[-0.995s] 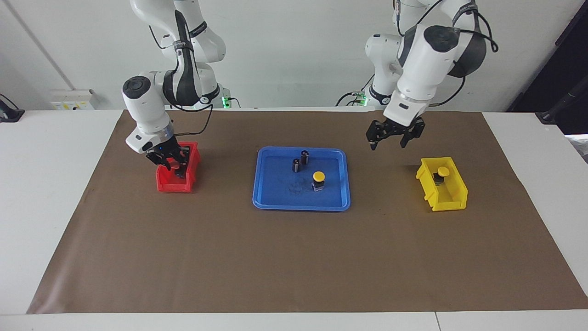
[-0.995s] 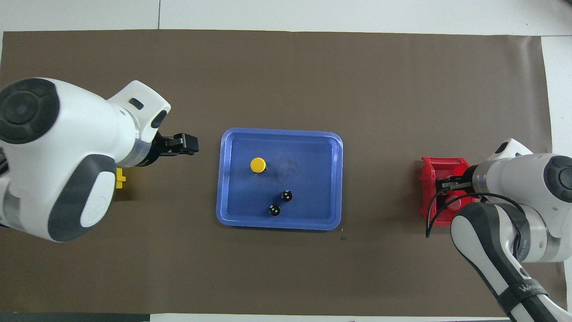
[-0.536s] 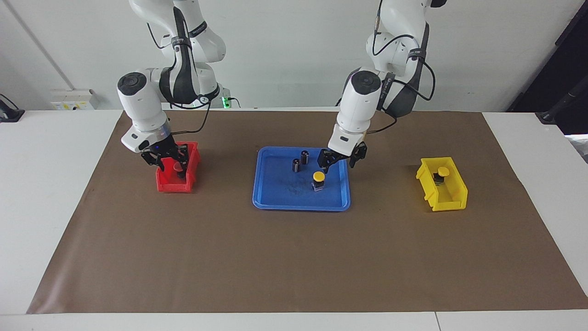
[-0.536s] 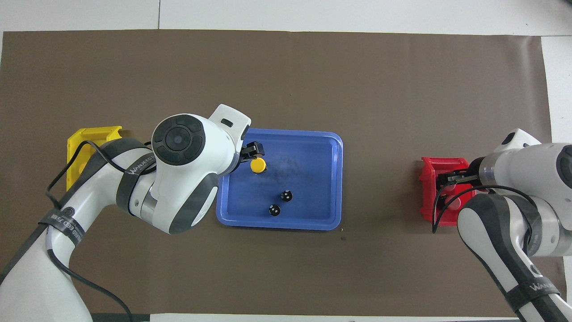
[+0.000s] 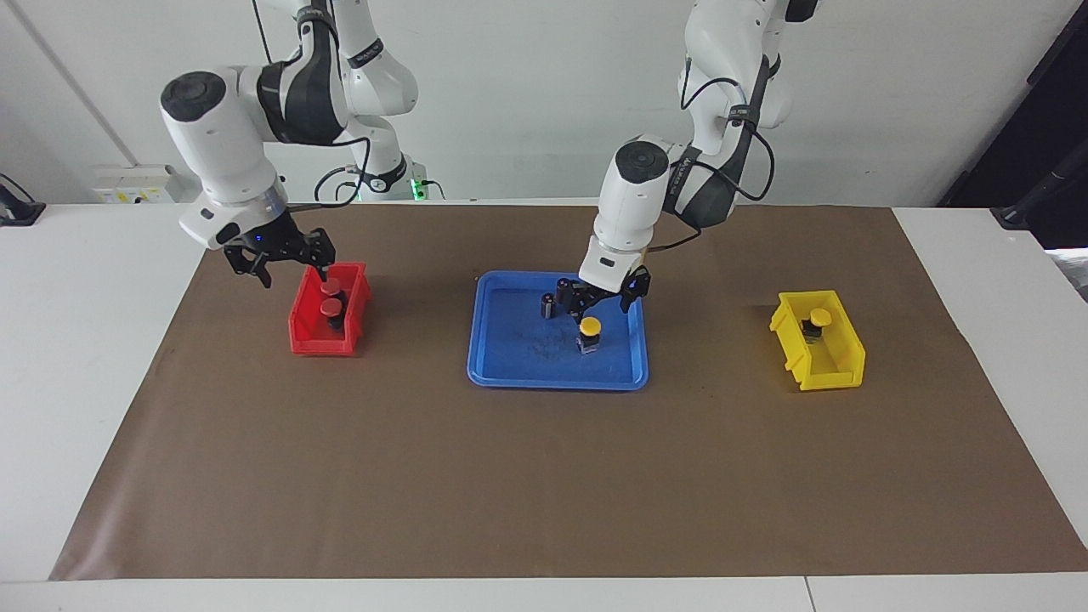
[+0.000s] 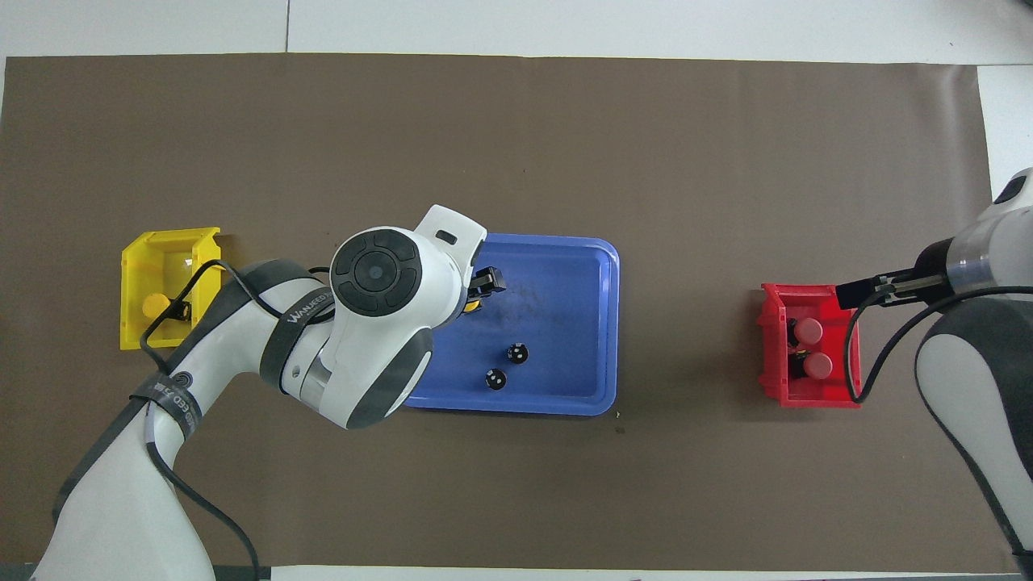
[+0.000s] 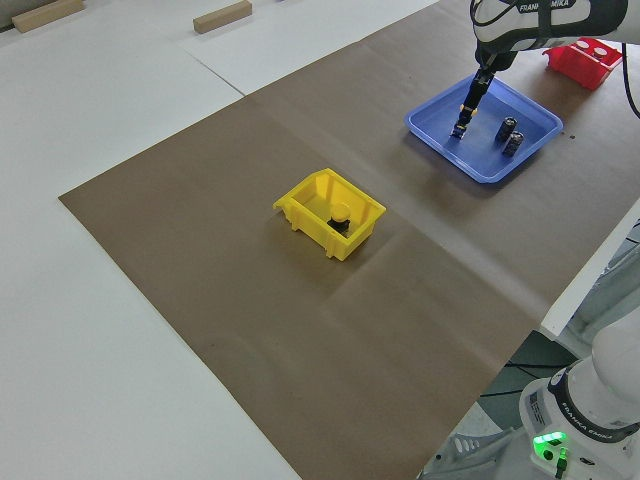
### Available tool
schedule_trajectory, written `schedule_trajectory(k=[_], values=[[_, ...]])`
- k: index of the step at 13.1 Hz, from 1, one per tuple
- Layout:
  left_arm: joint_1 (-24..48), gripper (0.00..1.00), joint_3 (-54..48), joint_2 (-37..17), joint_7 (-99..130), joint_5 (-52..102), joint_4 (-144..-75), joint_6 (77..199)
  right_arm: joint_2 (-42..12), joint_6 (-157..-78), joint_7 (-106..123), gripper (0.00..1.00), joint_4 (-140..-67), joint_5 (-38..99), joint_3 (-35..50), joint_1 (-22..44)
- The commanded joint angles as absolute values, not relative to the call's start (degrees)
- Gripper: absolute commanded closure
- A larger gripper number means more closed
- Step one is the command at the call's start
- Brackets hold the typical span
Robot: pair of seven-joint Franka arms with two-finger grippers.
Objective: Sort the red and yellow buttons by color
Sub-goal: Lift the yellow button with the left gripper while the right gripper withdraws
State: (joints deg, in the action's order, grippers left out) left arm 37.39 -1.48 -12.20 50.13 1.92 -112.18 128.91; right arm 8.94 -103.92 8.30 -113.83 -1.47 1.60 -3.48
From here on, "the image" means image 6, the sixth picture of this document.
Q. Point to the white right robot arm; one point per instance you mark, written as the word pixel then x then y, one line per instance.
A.
pixel 968 379

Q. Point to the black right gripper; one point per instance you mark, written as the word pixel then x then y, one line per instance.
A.
pixel 934 270

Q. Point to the blue plastic tray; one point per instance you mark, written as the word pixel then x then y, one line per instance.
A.
pixel 565 347

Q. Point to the yellow plastic bin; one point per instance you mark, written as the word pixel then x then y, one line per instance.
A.
pixel 145 266

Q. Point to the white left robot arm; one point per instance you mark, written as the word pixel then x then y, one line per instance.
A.
pixel 379 323

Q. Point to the red plastic bin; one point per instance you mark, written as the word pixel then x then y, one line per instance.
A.
pixel 839 379

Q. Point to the yellow push button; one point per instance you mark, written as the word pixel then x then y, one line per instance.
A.
pixel 155 306
pixel 470 307

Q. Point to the red push button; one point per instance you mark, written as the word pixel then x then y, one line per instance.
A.
pixel 809 330
pixel 818 366

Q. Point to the brown paper table mat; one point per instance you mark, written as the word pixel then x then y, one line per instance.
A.
pixel 516 121

